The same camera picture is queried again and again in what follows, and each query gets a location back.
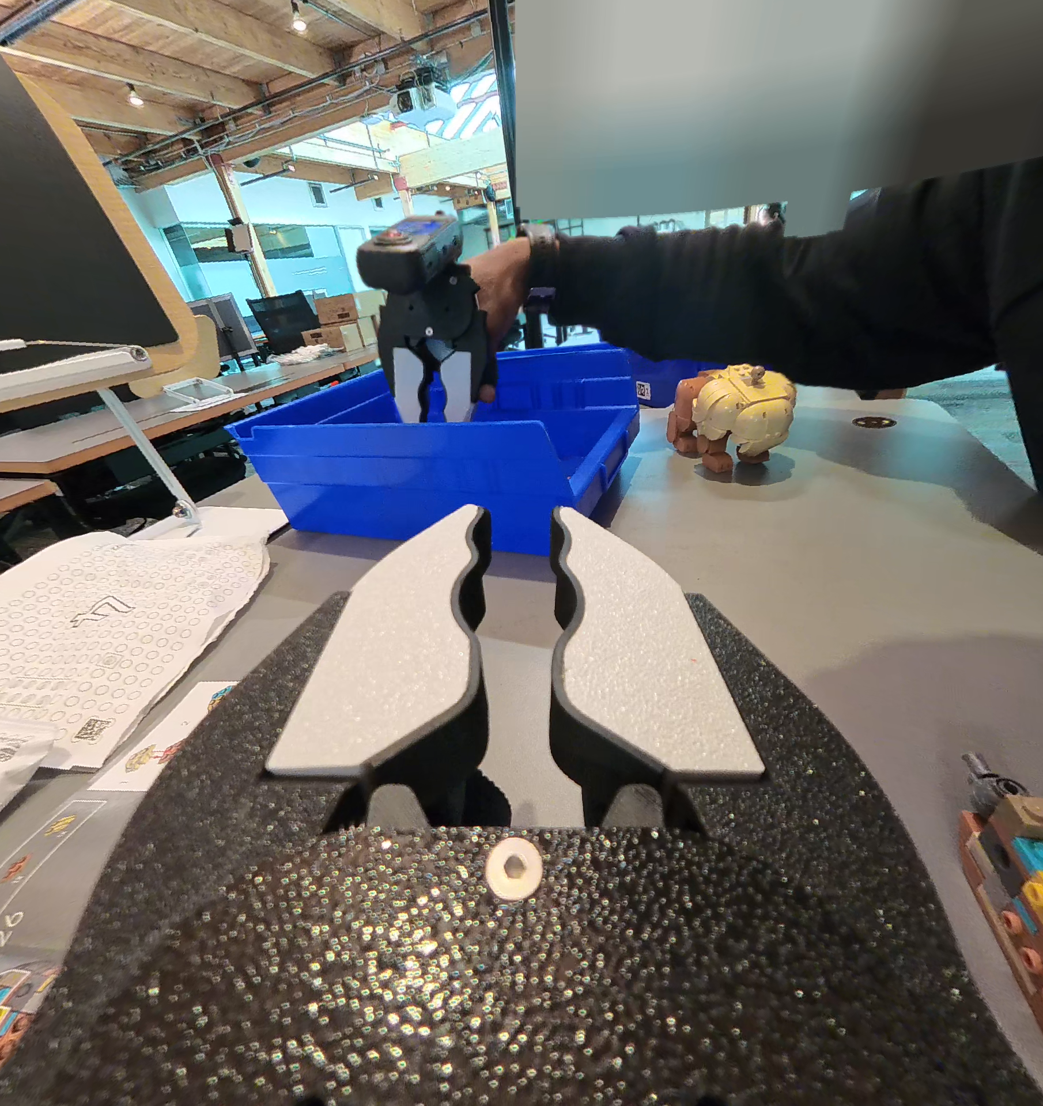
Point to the white screen stand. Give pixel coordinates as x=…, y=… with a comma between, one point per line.
x=55, y=378

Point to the blue labelled plastic bin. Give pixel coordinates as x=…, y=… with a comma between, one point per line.
x=668, y=384

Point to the ceiling mounted device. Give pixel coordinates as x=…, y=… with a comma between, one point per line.
x=422, y=91

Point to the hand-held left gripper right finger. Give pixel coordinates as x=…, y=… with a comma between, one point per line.
x=651, y=665

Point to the brown and cream lego animal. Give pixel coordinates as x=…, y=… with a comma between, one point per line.
x=746, y=410

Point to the clear plastic box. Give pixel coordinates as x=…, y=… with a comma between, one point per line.
x=197, y=390

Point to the small white paper bag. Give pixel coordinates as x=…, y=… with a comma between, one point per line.
x=3, y=769

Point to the round desk grommet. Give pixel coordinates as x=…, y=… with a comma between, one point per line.
x=874, y=422

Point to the multicoloured lego build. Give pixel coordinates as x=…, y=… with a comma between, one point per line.
x=1040, y=899

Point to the black office chair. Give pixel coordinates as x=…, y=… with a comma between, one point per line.
x=284, y=320

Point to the person's right hand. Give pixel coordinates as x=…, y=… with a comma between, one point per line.
x=504, y=281

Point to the cardboard box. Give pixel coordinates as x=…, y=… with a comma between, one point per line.
x=336, y=308
x=331, y=337

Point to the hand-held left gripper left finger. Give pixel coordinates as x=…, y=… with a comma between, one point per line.
x=392, y=657

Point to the black screen with wooden frame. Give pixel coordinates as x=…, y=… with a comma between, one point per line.
x=37, y=242

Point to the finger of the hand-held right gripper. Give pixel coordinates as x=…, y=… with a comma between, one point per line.
x=459, y=389
x=412, y=384

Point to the lego instruction booklet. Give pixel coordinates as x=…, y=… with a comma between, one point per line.
x=55, y=864

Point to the grey monitor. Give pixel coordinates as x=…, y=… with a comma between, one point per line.
x=223, y=324

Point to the black wrist watch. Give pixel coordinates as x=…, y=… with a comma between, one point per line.
x=543, y=259

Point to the black pole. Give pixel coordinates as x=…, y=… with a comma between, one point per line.
x=502, y=104

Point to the person's right forearm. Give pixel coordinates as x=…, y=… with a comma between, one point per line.
x=746, y=294

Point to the wooden background desk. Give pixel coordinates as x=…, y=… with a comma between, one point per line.
x=55, y=441

